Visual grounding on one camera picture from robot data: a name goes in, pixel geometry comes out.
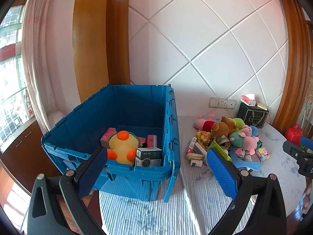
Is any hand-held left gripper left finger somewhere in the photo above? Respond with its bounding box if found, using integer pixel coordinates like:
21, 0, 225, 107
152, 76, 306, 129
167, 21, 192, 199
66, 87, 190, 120
27, 146, 108, 235

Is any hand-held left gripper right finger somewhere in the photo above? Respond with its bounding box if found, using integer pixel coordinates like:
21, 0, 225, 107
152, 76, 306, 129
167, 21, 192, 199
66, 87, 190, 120
207, 147, 287, 235

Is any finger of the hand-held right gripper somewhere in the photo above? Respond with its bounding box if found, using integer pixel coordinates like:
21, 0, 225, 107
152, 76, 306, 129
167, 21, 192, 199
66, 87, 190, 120
283, 140, 313, 177
300, 136, 313, 150

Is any blue plastic storage crate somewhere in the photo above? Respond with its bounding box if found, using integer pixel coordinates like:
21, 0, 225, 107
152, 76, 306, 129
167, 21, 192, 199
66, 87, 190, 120
41, 84, 181, 203

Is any person's right hand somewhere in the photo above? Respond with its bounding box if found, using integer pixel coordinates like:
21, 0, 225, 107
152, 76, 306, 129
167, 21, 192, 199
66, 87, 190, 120
302, 176, 313, 216

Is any red handbag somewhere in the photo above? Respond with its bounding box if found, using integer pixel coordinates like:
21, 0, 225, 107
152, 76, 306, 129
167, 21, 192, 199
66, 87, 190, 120
285, 124, 304, 145

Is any green and pink printed packet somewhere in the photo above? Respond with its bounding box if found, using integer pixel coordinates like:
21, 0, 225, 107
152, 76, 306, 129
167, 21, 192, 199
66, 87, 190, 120
207, 139, 232, 162

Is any blue plastic snowball clamp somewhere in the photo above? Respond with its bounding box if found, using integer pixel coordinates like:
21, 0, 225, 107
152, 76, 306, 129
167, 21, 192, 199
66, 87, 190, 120
228, 149, 262, 172

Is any white medicine box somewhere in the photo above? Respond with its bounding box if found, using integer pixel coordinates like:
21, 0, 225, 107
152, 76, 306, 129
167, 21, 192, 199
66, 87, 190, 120
193, 142, 208, 165

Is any small cartoon printed packet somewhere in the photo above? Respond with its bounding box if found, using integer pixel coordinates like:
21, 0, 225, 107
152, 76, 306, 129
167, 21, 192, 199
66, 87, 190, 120
255, 147, 270, 161

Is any yellow and green duck plush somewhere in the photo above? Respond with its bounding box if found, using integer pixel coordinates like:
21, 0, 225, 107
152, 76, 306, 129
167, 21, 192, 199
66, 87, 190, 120
109, 131, 139, 165

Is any orange and yellow plush toy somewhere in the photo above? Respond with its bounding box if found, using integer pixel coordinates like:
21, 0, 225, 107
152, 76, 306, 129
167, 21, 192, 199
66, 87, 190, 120
196, 131, 212, 145

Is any red and white toothpaste box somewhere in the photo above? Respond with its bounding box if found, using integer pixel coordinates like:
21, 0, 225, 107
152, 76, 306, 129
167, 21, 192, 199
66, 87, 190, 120
186, 137, 198, 153

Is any blue plush toy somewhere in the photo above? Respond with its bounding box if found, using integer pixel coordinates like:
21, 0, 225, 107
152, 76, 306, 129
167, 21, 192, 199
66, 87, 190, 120
248, 125, 260, 138

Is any brown bear plush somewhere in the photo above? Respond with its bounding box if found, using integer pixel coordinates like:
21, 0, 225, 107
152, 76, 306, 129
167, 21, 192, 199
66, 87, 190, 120
211, 116, 239, 140

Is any pink pig plush red dress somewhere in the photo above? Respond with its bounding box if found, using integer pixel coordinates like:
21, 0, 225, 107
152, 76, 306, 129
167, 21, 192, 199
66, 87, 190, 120
192, 114, 222, 132

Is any black gift bag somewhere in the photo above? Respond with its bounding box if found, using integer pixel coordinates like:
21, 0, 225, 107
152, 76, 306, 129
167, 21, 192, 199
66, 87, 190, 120
237, 101, 269, 129

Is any light green plush toy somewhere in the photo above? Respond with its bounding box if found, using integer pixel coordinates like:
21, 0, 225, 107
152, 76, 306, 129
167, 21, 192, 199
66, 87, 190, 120
232, 118, 246, 129

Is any white and dark box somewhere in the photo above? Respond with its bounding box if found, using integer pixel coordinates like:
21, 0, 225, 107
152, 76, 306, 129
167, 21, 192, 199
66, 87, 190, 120
134, 147, 163, 167

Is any white plastic bag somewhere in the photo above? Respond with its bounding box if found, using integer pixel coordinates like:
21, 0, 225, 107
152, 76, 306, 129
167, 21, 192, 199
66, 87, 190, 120
46, 111, 65, 131

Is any brown wooden cabinet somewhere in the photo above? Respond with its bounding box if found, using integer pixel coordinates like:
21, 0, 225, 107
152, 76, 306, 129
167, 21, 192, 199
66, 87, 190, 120
0, 117, 65, 189

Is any window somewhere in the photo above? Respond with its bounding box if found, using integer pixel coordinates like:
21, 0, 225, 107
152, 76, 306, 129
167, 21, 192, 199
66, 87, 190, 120
0, 5, 32, 152

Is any pale pink curtain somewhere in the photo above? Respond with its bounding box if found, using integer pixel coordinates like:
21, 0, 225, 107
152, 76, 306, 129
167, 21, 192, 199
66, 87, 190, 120
22, 0, 82, 133

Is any wooden door frame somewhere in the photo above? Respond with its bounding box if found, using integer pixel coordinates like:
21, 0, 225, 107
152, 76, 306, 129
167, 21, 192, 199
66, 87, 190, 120
271, 0, 313, 136

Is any wooden wall panel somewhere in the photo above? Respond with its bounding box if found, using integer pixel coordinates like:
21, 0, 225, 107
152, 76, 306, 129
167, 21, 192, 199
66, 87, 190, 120
73, 0, 130, 103

